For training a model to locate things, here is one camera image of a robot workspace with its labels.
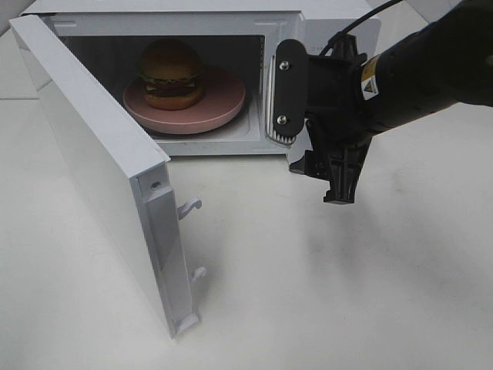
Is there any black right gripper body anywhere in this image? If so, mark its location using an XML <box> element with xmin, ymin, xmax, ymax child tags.
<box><xmin>305</xmin><ymin>53</ymin><xmax>376</xmax><ymax>149</ymax></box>

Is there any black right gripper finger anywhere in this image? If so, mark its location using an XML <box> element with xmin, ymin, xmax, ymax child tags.
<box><xmin>289</xmin><ymin>133</ymin><xmax>371</xmax><ymax>204</ymax></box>
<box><xmin>330</xmin><ymin>34</ymin><xmax>366</xmax><ymax>66</ymax></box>

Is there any pink round plate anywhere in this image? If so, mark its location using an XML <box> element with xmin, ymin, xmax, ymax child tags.
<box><xmin>123</xmin><ymin>66</ymin><xmax>246</xmax><ymax>135</ymax></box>

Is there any burger with lettuce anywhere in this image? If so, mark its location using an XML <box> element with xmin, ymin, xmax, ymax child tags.
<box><xmin>139</xmin><ymin>39</ymin><xmax>204</xmax><ymax>111</ymax></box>

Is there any white microwave door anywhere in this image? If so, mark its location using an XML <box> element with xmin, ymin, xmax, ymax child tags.
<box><xmin>10</xmin><ymin>15</ymin><xmax>203</xmax><ymax>337</ymax></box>

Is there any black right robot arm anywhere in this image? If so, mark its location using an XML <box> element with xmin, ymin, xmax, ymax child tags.
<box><xmin>285</xmin><ymin>1</ymin><xmax>492</xmax><ymax>204</ymax></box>

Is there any white microwave oven body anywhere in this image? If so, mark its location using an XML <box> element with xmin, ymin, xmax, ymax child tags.
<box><xmin>19</xmin><ymin>1</ymin><xmax>370</xmax><ymax>162</ymax></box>

